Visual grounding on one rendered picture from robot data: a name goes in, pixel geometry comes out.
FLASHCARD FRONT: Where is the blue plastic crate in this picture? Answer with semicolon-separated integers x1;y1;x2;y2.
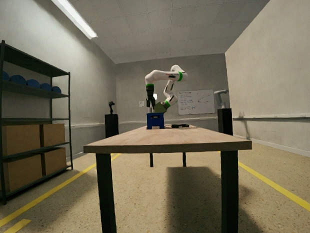
146;112;165;130

